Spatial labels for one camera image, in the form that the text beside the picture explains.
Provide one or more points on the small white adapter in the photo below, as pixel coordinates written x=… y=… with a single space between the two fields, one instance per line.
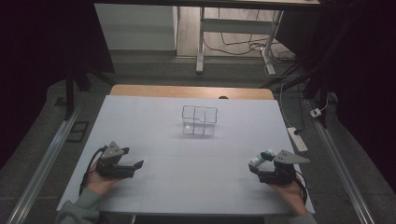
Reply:
x=315 y=112

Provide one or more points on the white table mat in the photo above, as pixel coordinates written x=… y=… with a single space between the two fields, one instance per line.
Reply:
x=186 y=174

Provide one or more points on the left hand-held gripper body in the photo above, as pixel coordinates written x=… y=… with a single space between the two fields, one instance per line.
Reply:
x=109 y=168

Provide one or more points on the white power strip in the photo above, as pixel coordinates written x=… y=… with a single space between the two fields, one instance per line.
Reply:
x=298 y=141

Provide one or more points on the white desk frame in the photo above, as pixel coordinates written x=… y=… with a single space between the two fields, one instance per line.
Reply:
x=233 y=26

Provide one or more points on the clear plastic organizer box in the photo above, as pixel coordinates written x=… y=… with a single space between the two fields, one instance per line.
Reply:
x=199 y=121

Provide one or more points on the person's left hand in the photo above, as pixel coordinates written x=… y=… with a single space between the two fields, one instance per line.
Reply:
x=98 y=183

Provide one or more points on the person's right hand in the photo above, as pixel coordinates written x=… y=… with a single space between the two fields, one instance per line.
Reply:
x=292 y=196

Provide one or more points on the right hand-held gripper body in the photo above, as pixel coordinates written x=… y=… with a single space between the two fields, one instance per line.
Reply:
x=281 y=175

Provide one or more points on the black stand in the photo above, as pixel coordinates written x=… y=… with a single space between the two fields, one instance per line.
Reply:
x=74 y=81

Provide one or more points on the metal floor rail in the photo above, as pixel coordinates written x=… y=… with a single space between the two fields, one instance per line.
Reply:
x=40 y=168
x=341 y=168

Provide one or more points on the dark floor plate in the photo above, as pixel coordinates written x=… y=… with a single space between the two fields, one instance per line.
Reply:
x=77 y=132

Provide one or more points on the white tube with green cap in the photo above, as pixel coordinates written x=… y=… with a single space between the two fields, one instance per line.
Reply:
x=256 y=160

